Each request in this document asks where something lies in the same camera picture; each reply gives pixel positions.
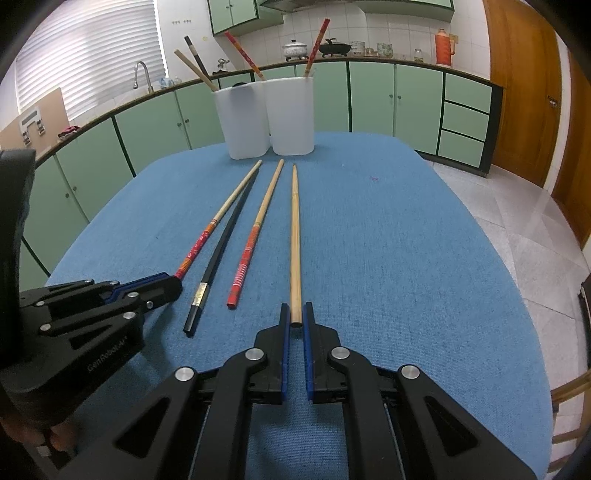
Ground green cabinet drawer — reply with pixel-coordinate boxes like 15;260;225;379
443;73;492;112
440;102;489;139
436;130;485;168

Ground black chopstick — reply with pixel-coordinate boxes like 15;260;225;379
183;178;257;337
184;35;212;78

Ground black wok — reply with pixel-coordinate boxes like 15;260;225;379
318;38;352;57

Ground plain wooden chopstick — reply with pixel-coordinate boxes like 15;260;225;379
289;163;304;329
174;50;219;92

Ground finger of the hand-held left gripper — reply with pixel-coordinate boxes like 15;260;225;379
21;272;175;320
39;278;184;339

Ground white window blinds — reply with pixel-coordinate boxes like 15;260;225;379
14;0;168;123

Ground person's left hand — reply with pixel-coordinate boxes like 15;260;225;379
0;406;79;457

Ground wooden chair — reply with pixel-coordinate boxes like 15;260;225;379
549;272;591;446

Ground green kitchen counter cabinets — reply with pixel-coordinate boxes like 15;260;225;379
0;58;504;278

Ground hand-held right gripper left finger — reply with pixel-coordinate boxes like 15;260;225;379
55;302;291;480

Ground metal kitchen faucet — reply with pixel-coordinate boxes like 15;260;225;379
133;61;154;93

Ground wooden door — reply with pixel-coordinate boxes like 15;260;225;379
482;0;571;188
549;46;591;252

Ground red floral chopstick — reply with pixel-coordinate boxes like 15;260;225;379
224;31;267;82
303;17;331;78
174;159;263;280

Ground white plastic container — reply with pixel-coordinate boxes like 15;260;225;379
264;75;316;156
212;82;271;160

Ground blue tablecloth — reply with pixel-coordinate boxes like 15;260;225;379
46;131;555;480

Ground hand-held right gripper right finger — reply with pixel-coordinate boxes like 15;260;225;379
302;301;539;480

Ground orange thermos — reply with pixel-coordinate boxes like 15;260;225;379
434;28;455;65

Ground red white-striped chopstick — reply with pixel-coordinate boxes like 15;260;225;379
226;159;285;309

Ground white cooking pot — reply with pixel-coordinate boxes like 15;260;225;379
283;39;310;61

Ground green wall cabinets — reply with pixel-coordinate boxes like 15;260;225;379
207;0;284;35

